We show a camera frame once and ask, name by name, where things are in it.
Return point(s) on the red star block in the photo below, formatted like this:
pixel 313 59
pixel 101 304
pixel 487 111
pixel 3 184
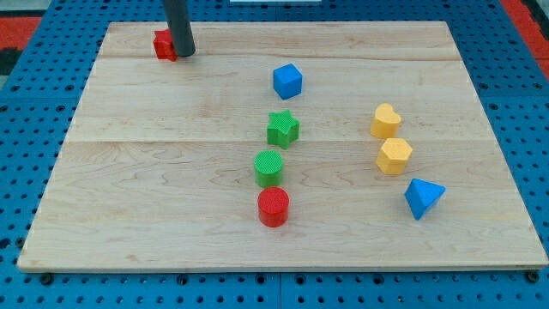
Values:
pixel 163 45

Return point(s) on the yellow heart block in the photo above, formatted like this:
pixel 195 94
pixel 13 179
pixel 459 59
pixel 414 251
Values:
pixel 386 122

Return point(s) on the green cylinder block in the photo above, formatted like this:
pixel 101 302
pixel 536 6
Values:
pixel 268 167

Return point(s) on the yellow hexagon block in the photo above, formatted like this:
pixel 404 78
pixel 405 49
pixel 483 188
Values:
pixel 393 156

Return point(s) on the green star block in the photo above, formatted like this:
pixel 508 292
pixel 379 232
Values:
pixel 282 129

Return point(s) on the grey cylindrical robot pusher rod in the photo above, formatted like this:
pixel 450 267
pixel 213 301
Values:
pixel 178 21

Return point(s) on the red cylinder block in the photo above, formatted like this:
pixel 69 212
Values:
pixel 273 206

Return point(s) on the light wooden board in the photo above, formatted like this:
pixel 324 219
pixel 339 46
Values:
pixel 156 172

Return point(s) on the blue cube block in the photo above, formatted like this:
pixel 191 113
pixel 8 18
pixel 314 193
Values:
pixel 287 81

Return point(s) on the blue triangular prism block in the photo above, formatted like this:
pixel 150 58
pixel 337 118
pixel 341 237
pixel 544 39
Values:
pixel 422 196

